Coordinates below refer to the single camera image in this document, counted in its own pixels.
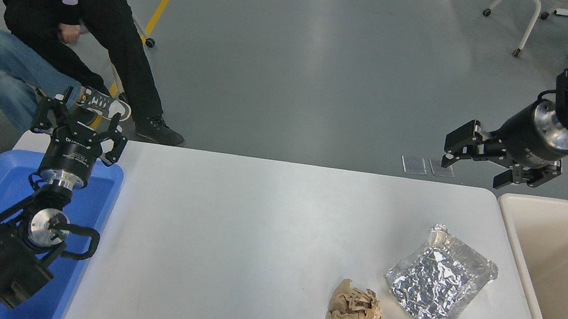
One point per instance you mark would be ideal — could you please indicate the crumpled tan paper ball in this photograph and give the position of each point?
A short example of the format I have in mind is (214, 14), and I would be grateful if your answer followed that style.
(352, 309)

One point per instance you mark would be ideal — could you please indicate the blue plastic tray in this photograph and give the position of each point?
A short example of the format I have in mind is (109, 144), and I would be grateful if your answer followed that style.
(4, 185)

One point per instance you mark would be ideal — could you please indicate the person's left hand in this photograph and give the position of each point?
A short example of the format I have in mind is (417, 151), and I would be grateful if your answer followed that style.
(69, 33)

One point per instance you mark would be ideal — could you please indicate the clear floor plate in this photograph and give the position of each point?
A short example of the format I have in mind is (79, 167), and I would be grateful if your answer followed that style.
(437, 170)
(414, 164)

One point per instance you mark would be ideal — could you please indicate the crumpled silver foil tray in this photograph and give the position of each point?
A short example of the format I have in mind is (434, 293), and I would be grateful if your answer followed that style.
(436, 286)

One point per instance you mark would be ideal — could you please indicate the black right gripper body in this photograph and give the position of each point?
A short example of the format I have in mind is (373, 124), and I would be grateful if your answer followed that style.
(525, 140)

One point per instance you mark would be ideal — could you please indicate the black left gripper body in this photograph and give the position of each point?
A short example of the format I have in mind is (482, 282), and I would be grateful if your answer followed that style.
(70, 157)

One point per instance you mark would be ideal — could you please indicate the white wheeled chair base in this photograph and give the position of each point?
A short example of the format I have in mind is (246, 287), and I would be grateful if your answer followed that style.
(531, 24)

